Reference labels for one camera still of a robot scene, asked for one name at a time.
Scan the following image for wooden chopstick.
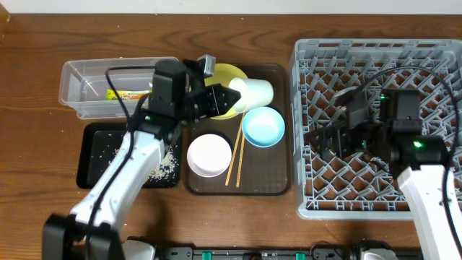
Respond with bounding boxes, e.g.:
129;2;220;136
225;114;245;186
236;134;245;188

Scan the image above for clear plastic waste bin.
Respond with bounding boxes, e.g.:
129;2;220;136
58;57;161;119

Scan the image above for light blue bowl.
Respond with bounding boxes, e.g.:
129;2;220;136
242;106;285;148

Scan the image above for green orange snack wrapper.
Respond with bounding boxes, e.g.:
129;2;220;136
105;90;152;100

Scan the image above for black waste tray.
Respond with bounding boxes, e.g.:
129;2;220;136
76;122;181;189

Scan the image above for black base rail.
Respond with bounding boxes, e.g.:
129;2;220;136
122;246;423;260

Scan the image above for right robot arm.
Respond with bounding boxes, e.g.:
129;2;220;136
304;89;461;259

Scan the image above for yellow plate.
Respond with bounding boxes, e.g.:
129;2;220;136
204;63;250;121

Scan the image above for grey dishwasher rack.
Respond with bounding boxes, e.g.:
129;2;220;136
289;39;461;220

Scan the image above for dark brown serving tray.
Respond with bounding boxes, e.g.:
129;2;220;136
183;64;292;196

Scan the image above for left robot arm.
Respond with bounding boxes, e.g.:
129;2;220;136
42;55;241;259

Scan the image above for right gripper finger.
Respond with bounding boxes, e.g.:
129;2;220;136
334;86;358;107
304;126;341;160

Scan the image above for white bowl with rice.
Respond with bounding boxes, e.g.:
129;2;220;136
187;134;232;178

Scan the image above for left wooden chopstick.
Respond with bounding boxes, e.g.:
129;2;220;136
225;114;245;186

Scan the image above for right wooden chopstick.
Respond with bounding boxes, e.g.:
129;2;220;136
236;134;245;188

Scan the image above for pale green cup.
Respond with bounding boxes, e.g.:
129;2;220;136
229;78;274;113

